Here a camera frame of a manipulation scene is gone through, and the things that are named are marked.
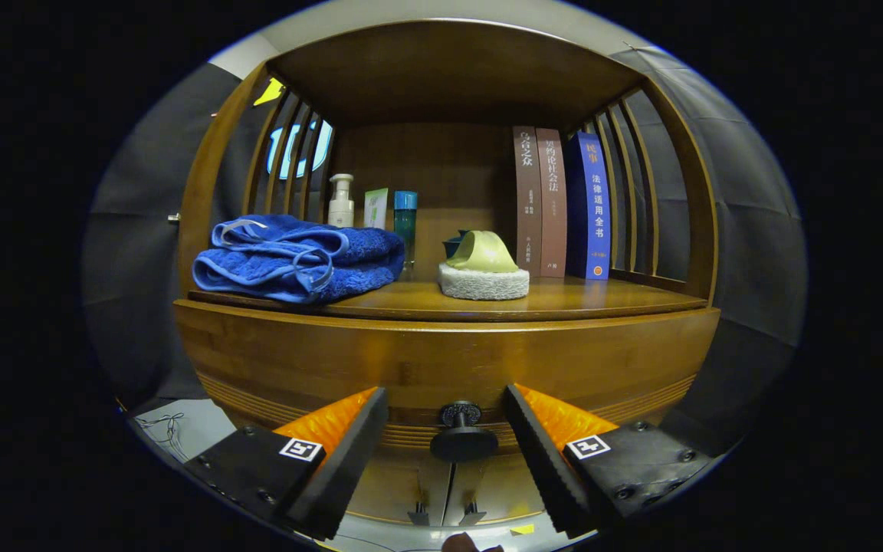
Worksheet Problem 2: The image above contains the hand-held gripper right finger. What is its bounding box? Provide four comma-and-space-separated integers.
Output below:
504, 383, 714, 537

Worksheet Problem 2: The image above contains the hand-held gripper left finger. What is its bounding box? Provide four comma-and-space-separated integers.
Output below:
185, 386, 389, 541

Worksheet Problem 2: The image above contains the wooden drawer with black knob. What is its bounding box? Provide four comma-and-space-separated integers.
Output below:
173, 299, 721, 465

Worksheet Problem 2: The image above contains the green brush with white base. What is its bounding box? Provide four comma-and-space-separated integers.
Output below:
438, 230, 531, 301

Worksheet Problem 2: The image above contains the wooden cabinet door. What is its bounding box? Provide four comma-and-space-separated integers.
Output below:
350, 452, 454, 526
445, 452, 557, 526

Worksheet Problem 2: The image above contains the wooden countertop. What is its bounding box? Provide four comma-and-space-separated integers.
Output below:
189, 274, 709, 323

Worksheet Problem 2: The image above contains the wooden cabinet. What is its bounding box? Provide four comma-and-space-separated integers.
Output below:
173, 19, 721, 530

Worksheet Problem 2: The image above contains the folded blue towel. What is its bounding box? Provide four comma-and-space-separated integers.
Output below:
192, 214, 406, 304

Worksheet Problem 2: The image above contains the red-brown book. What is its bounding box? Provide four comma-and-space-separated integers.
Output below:
536, 127, 569, 278

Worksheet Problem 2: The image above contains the blue cap bottle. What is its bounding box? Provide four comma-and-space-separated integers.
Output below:
393, 190, 419, 269

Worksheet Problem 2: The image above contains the grey-brown book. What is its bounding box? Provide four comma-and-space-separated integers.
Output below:
513, 126, 543, 278

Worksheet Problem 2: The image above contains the blue book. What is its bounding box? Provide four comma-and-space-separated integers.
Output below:
564, 130, 612, 281

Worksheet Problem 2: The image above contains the white pump bottle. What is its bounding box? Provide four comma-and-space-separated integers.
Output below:
327, 173, 356, 228

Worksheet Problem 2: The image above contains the white green tube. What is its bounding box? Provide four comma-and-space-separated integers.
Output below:
363, 188, 389, 231

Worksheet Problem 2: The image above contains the thin grey wire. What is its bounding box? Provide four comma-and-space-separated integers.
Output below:
135, 412, 185, 455

